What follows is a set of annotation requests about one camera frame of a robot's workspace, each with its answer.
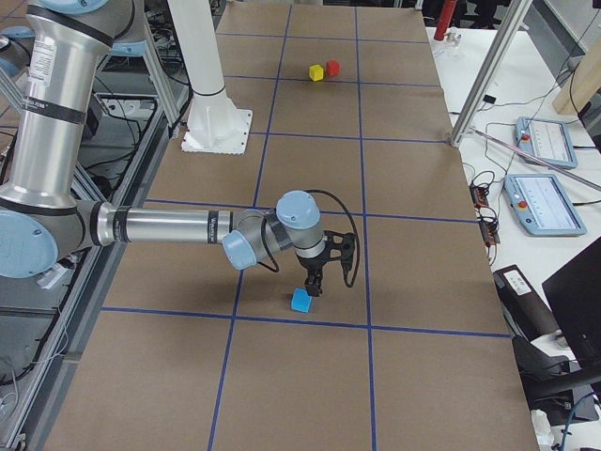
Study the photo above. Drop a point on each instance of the teach pendant tablet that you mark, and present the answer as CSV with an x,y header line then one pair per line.
x,y
541,206
548,140

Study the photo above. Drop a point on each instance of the blue wooden block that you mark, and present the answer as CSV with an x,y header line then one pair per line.
x,y
301,300

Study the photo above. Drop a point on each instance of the far teach pendant tablet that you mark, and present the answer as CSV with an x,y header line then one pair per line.
x,y
548,140

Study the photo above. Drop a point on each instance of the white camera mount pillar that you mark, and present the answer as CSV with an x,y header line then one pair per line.
x,y
214,124

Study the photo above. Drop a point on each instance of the black label box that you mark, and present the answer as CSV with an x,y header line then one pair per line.
x,y
519,291

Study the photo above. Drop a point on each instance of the red cylinder bottle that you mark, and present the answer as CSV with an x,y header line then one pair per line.
x,y
445,17

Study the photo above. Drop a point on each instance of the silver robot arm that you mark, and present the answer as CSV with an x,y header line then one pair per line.
x,y
41,221

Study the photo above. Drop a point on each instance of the black computer monitor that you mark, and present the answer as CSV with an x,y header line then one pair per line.
x,y
573,294

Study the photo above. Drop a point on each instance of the aluminium frame post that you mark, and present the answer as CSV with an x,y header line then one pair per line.
x,y
500,44

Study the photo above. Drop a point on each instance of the yellow wooden block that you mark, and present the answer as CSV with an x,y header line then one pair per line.
x,y
316,73

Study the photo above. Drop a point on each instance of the red wooden block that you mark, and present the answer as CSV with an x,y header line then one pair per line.
x,y
332,68

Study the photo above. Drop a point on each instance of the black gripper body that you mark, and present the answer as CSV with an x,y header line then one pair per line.
x,y
312,266

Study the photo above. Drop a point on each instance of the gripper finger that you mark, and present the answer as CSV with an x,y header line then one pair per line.
x,y
316,288
309,286

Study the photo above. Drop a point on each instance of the near teach pendant tablet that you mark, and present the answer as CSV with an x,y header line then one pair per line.
x,y
541,206

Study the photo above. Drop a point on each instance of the small electronics board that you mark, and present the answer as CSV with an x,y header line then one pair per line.
x,y
487,218

